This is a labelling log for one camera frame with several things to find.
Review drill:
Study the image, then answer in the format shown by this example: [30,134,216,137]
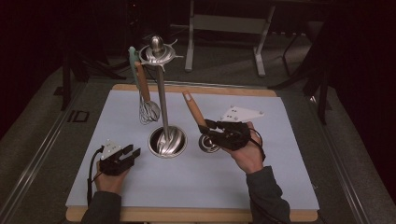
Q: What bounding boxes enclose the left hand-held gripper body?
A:
[98,138,129,176]

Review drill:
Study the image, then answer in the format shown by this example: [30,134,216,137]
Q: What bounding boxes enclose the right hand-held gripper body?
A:
[208,105,266,152]

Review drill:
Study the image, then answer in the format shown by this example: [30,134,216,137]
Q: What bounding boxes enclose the steel measuring spoon wooden handle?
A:
[181,90,221,154]

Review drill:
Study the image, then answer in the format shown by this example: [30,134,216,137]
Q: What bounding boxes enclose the steel utensil rack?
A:
[135,35,189,160]

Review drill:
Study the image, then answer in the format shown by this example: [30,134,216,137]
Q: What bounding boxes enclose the mesh strainer with wooden handle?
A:
[134,61,162,123]

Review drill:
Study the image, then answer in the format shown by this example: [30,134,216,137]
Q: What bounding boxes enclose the whisk with mint green handle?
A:
[128,46,157,126]

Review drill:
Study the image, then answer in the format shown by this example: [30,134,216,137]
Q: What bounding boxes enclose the person's left hand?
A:
[93,161,131,198]

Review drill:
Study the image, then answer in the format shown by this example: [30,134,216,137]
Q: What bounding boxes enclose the person's right hand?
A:
[221,120,266,175]

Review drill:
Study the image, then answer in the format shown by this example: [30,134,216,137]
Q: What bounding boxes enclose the white paper sheet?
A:
[64,89,320,210]

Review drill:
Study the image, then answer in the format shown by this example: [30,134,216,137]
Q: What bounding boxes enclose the black metal stand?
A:
[60,46,128,112]
[268,12,334,126]

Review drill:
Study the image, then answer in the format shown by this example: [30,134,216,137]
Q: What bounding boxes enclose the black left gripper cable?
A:
[86,145,106,207]

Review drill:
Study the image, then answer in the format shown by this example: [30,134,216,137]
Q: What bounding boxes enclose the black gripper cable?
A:
[86,145,106,207]
[247,126,268,163]

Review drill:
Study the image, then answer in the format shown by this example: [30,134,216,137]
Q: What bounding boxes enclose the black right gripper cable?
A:
[247,126,268,163]

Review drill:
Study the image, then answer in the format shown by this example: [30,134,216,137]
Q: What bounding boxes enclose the metal floor rail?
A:
[0,83,87,222]
[306,94,372,224]

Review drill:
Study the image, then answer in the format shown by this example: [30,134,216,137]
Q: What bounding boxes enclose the grey metal desk frame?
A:
[169,0,277,78]

